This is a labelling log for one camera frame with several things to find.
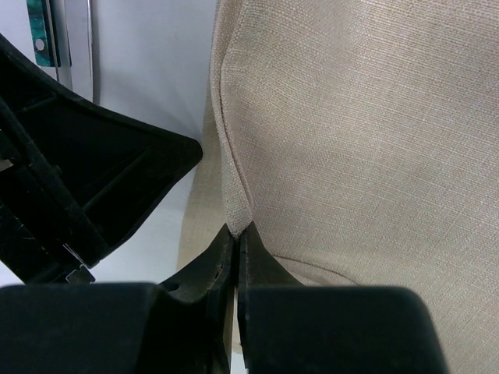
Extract beige cloth napkin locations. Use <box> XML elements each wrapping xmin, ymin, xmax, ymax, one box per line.
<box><xmin>178</xmin><ymin>1</ymin><xmax>498</xmax><ymax>373</ymax></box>

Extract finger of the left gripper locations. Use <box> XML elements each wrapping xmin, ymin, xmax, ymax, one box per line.
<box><xmin>1</xmin><ymin>39</ymin><xmax>203</xmax><ymax>284</ymax></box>

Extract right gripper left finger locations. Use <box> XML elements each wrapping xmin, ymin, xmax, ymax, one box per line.
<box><xmin>1</xmin><ymin>228</ymin><xmax>235</xmax><ymax>373</ymax></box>

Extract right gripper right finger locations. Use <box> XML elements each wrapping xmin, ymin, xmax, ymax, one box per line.
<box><xmin>238</xmin><ymin>225</ymin><xmax>448</xmax><ymax>373</ymax></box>

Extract silver fork teal handle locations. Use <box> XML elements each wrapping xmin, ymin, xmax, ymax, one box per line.
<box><xmin>26</xmin><ymin>0</ymin><xmax>73</xmax><ymax>90</ymax></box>

